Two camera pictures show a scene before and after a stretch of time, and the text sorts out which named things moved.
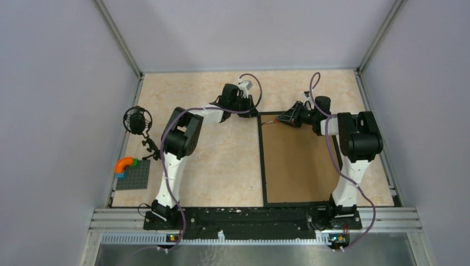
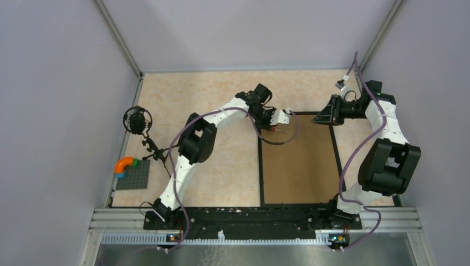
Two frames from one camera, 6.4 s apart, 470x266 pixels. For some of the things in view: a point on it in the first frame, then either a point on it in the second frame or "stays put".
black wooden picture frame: [296, 168] stays put
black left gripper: [249, 106] → [266, 125]
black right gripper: [293, 112] → [325, 116]
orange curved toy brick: [119, 165] stays put
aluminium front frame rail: [117, 226] stays put
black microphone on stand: [138, 120] stays put
